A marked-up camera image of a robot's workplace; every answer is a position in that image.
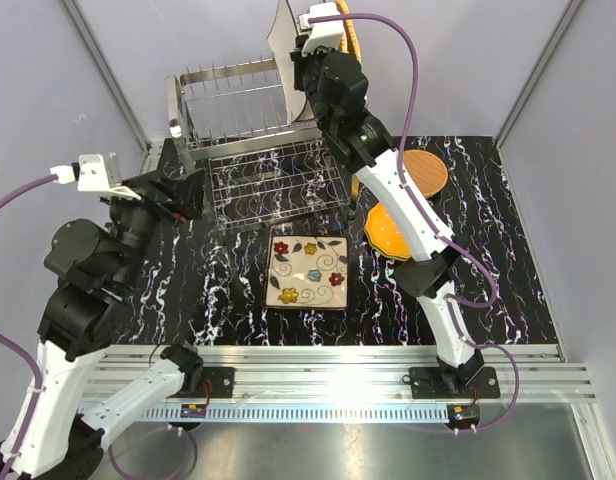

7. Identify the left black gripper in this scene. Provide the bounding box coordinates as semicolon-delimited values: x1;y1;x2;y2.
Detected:
110;167;207;290

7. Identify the grey square plate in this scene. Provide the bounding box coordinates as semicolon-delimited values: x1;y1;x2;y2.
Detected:
266;0;314;123

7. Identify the woven orange rattan plate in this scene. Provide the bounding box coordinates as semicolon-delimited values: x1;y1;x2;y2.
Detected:
403;149;448;199

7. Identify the orange polka dot plate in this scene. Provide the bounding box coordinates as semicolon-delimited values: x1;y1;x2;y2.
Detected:
364;203;411;261

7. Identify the floral square plate dark rim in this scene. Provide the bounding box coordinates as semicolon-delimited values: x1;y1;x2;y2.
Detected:
263;303;347;311

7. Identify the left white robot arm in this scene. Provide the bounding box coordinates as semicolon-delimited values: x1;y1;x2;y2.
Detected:
0;164;210;479

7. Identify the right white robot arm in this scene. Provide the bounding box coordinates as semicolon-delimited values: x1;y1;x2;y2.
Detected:
290;46;484;397

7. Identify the steel two-tier dish rack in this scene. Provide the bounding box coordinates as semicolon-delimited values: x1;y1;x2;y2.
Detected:
166;58;357;237

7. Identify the rear woven yellow basket plate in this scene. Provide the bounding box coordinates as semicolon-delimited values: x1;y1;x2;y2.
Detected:
335;0;362;63

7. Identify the black marble pattern mat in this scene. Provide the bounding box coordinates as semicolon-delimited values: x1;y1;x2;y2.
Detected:
114;136;557;346

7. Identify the left small control board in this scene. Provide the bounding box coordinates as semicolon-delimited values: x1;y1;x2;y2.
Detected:
180;403;207;419

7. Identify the small control board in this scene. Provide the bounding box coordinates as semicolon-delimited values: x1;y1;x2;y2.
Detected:
447;403;481;429
180;403;207;419

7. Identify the right small control board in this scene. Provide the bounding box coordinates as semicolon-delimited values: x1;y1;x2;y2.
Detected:
447;403;481;429

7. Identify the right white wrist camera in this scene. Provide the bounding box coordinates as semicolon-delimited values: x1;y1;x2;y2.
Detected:
297;2;345;56

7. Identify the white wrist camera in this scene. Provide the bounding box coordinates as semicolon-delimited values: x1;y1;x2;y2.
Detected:
297;2;345;56
49;153;142;201

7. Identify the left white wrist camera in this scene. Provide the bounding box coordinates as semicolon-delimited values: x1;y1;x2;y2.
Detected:
49;153;142;201

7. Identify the left aluminium frame post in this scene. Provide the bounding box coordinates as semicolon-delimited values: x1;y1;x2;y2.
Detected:
58;0;151;156

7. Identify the aluminium frame post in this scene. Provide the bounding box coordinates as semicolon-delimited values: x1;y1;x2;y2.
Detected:
58;0;151;156
495;0;587;149

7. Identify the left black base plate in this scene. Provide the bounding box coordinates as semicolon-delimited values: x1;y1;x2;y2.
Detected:
173;366;236;399

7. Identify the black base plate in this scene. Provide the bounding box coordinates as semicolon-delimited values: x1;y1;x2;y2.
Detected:
173;366;236;399
401;367;501;400

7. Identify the right aluminium frame post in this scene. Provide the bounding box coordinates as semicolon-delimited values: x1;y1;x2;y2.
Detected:
495;0;587;149

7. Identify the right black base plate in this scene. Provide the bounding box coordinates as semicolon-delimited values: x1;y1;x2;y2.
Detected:
401;367;501;400

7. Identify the slotted cable duct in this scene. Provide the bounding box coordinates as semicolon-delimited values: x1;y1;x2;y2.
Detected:
140;403;448;424

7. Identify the aluminium mounting rail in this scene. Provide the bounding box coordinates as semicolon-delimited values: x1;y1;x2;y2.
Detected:
82;343;598;409

